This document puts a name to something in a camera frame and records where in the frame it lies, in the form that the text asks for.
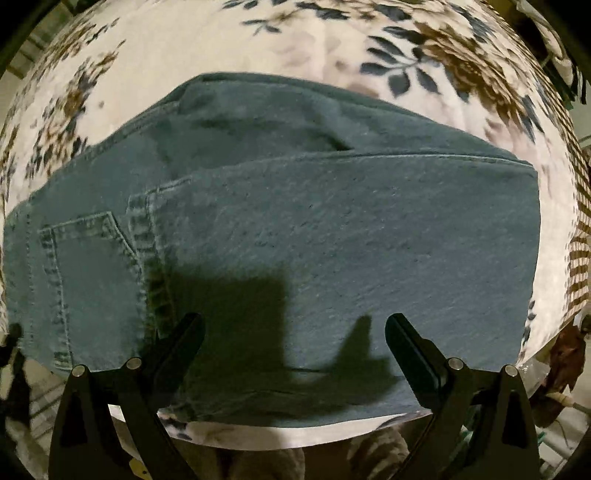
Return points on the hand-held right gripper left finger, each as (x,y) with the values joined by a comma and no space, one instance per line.
(182,341)

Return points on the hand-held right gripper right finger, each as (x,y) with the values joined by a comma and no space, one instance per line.
(411,350)

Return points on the blue denim pants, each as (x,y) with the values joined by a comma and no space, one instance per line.
(300,230)

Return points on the striped folded cloth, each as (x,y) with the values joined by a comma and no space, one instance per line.
(44,406)

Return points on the brown checked bed sheet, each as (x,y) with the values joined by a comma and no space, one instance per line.
(576,258)

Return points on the floral bed blanket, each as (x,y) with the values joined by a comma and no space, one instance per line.
(277,46)

